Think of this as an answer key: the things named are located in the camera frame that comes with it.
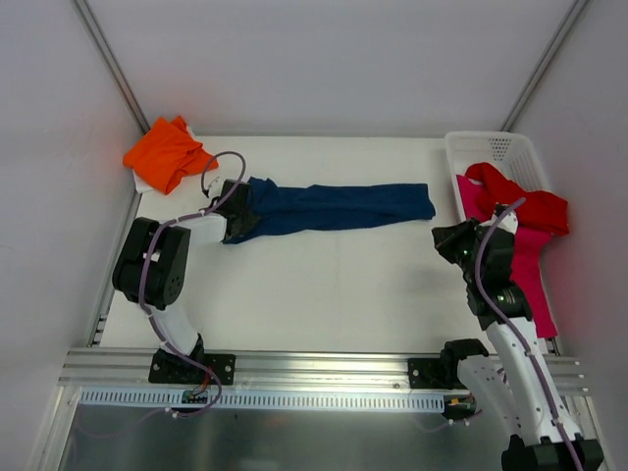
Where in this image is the blue printed t shirt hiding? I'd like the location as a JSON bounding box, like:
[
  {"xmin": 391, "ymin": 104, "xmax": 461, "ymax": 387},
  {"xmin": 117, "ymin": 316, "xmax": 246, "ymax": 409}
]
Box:
[{"xmin": 226, "ymin": 177, "xmax": 436, "ymax": 244}]

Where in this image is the red t shirt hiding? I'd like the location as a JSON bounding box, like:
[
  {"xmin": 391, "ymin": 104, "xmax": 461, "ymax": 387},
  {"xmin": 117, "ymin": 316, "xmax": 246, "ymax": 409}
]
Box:
[{"xmin": 464, "ymin": 162, "xmax": 569, "ymax": 236}]

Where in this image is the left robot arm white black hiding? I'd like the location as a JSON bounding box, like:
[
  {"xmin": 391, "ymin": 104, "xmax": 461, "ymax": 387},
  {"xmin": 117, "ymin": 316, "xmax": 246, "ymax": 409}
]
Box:
[{"xmin": 112, "ymin": 180, "xmax": 259, "ymax": 383}]

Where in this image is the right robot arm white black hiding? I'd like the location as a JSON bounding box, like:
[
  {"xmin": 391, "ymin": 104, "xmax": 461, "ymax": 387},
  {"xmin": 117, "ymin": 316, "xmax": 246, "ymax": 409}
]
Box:
[{"xmin": 432, "ymin": 218, "xmax": 604, "ymax": 470}]

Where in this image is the pink t shirt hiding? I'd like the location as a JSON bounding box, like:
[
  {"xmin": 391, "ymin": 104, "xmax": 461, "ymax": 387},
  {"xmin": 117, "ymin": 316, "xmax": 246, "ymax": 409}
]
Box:
[{"xmin": 456, "ymin": 175, "xmax": 557, "ymax": 339}]

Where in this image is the orange folded t shirt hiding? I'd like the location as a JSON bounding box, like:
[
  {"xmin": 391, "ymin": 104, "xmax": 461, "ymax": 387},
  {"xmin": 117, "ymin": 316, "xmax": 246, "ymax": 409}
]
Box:
[{"xmin": 122, "ymin": 115, "xmax": 220, "ymax": 196}]

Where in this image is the white plastic basket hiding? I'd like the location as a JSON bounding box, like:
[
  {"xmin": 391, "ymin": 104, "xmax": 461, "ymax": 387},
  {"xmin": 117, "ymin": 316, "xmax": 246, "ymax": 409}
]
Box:
[{"xmin": 445, "ymin": 131, "xmax": 551, "ymax": 222}]

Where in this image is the left corner metal profile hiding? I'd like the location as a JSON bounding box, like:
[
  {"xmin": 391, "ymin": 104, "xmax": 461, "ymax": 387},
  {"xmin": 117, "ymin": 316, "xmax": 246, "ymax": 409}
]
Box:
[{"xmin": 71, "ymin": 0, "xmax": 150, "ymax": 134}]

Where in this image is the corner metal profile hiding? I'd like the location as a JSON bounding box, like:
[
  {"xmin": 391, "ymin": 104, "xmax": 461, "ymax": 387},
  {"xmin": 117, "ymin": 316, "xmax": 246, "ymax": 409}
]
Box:
[
  {"xmin": 71, "ymin": 0, "xmax": 150, "ymax": 134},
  {"xmin": 499, "ymin": 0, "xmax": 592, "ymax": 132}
]

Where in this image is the right corner metal profile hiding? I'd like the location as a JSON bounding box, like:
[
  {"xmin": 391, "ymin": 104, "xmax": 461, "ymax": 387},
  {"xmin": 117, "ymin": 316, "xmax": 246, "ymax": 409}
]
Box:
[{"xmin": 499, "ymin": 0, "xmax": 592, "ymax": 132}]

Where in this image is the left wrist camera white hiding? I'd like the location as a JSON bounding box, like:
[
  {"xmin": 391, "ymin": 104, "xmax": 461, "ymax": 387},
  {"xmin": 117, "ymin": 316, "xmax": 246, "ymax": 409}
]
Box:
[{"xmin": 205, "ymin": 177, "xmax": 222, "ymax": 191}]

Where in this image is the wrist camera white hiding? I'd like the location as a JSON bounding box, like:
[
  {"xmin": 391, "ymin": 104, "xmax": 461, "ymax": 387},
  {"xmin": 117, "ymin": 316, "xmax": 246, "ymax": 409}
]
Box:
[
  {"xmin": 492, "ymin": 204, "xmax": 518, "ymax": 235},
  {"xmin": 205, "ymin": 177, "xmax": 222, "ymax": 191}
]

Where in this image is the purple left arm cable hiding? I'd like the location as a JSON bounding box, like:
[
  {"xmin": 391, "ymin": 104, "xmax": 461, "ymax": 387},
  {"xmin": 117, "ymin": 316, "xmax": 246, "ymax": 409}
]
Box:
[{"xmin": 138, "ymin": 149, "xmax": 247, "ymax": 421}]

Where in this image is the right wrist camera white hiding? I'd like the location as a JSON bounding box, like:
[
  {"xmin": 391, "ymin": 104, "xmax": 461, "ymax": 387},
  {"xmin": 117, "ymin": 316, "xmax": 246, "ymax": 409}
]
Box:
[{"xmin": 492, "ymin": 204, "xmax": 518, "ymax": 235}]

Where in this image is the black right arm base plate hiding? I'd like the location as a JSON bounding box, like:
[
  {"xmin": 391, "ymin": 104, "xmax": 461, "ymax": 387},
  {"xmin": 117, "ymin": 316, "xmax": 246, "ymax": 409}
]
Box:
[{"xmin": 407, "ymin": 357, "xmax": 464, "ymax": 390}]

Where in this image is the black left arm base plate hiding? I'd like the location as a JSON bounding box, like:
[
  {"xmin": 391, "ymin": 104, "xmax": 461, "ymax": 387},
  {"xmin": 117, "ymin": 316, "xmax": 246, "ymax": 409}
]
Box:
[{"xmin": 148, "ymin": 349, "xmax": 236, "ymax": 386}]

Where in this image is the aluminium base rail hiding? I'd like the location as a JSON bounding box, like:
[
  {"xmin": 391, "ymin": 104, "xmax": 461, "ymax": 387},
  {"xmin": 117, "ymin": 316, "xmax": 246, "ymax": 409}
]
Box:
[{"xmin": 57, "ymin": 346, "xmax": 589, "ymax": 396}]

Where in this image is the white slotted cable duct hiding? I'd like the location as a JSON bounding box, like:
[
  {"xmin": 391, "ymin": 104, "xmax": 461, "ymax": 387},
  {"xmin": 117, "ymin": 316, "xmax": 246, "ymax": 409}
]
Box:
[{"xmin": 78, "ymin": 388, "xmax": 445, "ymax": 413}]

